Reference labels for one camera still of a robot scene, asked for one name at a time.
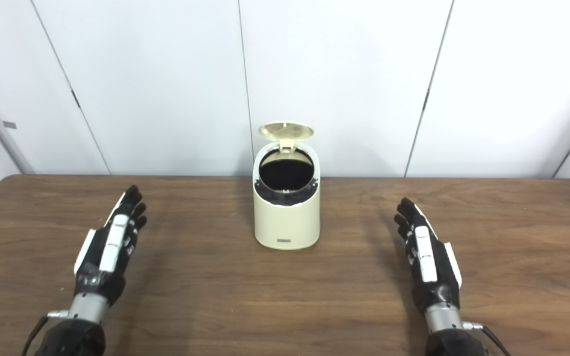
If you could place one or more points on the small grey wall label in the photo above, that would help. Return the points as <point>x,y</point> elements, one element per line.
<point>9,124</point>

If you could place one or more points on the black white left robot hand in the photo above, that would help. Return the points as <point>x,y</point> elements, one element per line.
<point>112,252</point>

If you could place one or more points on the black bin liner bag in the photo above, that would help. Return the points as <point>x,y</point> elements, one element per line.
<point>286,173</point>

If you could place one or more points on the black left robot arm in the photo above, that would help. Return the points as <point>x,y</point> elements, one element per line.
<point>74,336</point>

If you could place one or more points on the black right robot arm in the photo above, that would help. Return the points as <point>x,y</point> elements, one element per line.
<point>451,341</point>

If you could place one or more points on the grey wall corner trim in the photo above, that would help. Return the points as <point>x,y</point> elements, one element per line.
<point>0,131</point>

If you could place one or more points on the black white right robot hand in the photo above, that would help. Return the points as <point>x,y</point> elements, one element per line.
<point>426,257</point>

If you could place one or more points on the round cream bin lid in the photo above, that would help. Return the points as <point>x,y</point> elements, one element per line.
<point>285,130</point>

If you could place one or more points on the cream-colored desktop trash bin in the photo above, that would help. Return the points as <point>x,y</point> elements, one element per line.
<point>287,225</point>

